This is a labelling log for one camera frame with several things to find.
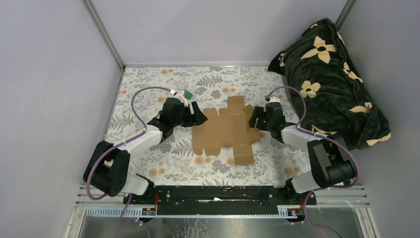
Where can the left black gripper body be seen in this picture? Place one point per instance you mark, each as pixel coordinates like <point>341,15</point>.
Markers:
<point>184,119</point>

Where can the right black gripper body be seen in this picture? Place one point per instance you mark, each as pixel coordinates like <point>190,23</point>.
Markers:
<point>268,123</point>

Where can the brown cardboard box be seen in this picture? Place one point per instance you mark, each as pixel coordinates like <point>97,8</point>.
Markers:
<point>227,127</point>

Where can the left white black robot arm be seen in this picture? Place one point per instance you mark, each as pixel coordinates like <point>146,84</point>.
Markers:
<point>107,171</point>

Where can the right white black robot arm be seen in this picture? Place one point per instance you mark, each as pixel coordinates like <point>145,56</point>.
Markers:
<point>330,161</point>

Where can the small green cube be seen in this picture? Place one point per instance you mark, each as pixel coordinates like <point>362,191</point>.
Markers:
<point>189,95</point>

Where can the floral patterned table mat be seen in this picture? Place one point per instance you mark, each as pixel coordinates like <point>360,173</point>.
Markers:
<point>141,95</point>

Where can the black floral blanket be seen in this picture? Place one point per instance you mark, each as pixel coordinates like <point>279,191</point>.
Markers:
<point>327,91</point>

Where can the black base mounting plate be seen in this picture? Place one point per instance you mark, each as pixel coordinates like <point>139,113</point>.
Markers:
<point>187,200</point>

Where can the aluminium frame rail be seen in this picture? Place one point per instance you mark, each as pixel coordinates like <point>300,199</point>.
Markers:
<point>333,197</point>

